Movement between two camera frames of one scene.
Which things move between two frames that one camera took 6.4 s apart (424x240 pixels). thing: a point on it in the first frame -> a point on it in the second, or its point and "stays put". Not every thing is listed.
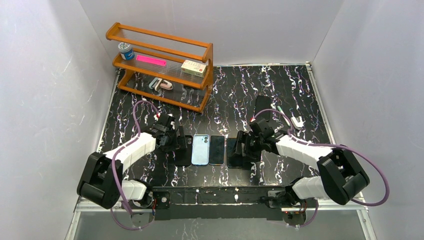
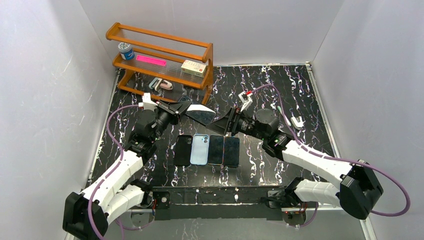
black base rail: [219, 202] stays put
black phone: [183, 156] stays put
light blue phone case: [200, 149] stays put
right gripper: [241, 142] -> [232, 120]
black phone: [262, 102] -> [199, 112]
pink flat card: [151, 60] stays put
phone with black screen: [216, 150] stays put
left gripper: [180, 139] -> [175, 112]
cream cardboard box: [193, 68] stays put
